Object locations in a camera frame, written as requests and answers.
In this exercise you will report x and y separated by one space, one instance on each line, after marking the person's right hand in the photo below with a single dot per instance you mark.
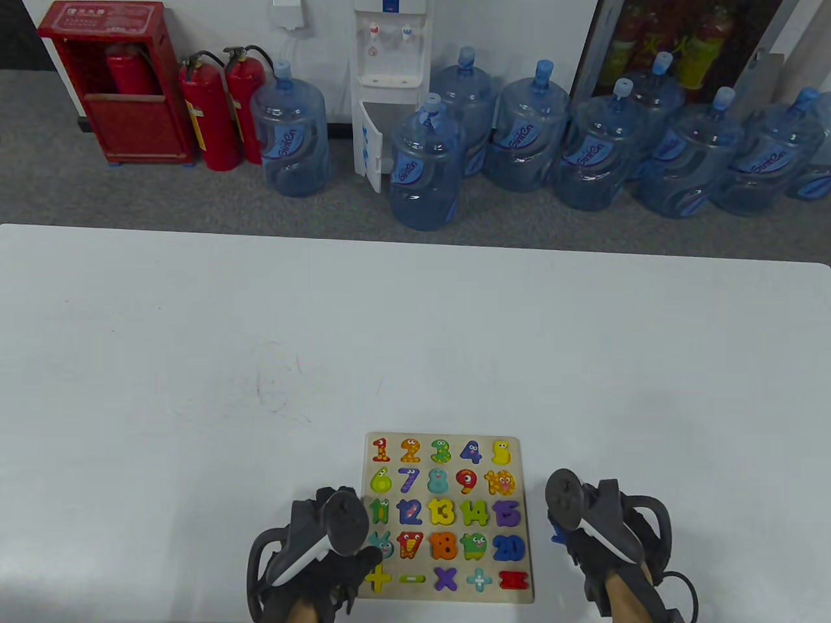
649 532

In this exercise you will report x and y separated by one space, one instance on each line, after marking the person's left hand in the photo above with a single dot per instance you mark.
344 574

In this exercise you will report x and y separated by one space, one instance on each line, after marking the yellow cross math block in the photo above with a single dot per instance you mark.
378 577

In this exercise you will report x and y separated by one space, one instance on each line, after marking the small blue math block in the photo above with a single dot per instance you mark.
558 538

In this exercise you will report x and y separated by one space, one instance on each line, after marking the yellow number math block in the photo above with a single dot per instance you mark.
448 519

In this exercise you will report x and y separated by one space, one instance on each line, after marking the wooden math block puzzle board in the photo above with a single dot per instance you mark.
393 464

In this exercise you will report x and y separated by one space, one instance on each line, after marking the large blue math block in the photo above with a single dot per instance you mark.
508 548

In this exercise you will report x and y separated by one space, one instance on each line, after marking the green math block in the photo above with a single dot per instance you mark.
474 513

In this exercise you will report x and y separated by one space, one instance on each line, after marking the purple math block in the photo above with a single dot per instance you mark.
506 513

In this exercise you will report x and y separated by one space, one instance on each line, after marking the red math block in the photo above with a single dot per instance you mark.
513 579

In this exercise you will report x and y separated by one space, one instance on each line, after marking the person's left forearm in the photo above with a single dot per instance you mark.
302 610

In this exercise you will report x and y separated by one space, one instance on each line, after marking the person's right forearm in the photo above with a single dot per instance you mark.
626 597

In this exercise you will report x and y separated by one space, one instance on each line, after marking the row of blue water jugs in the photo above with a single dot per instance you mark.
529 136

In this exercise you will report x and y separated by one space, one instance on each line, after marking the red fire extinguisher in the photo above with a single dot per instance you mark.
211 123
241 97
130 71

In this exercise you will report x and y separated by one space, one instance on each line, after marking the red fire extinguisher cabinet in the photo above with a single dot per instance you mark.
130 123

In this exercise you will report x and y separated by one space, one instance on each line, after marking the white water dispenser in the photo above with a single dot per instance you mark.
389 39

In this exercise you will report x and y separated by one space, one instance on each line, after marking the white wall box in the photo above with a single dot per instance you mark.
287 13

